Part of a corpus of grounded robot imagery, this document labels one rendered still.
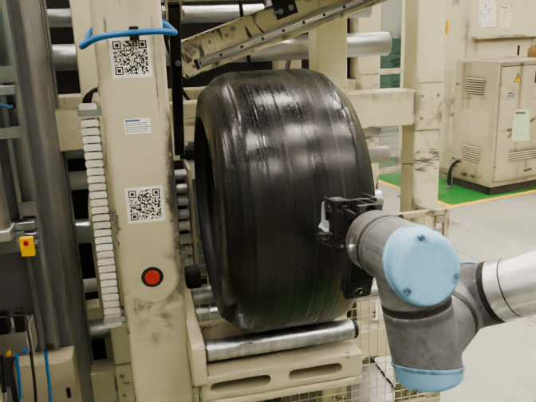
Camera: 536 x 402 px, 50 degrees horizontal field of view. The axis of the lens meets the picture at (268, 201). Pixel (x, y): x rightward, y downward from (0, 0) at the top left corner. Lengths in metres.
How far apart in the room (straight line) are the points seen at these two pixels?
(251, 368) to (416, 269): 0.64
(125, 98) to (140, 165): 0.13
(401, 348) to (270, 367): 0.55
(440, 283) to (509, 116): 5.17
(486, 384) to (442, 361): 2.12
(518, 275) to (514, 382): 2.13
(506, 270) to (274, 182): 0.42
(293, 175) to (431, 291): 0.41
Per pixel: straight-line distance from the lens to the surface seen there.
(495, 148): 5.82
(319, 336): 1.30
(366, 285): 0.95
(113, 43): 1.16
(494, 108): 5.75
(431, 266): 0.72
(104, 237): 1.23
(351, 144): 1.10
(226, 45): 1.58
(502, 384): 2.92
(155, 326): 1.30
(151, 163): 1.18
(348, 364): 1.33
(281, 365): 1.28
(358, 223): 0.82
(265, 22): 1.60
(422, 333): 0.75
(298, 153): 1.06
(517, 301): 0.84
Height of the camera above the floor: 1.54
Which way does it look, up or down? 16 degrees down
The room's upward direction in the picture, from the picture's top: 2 degrees counter-clockwise
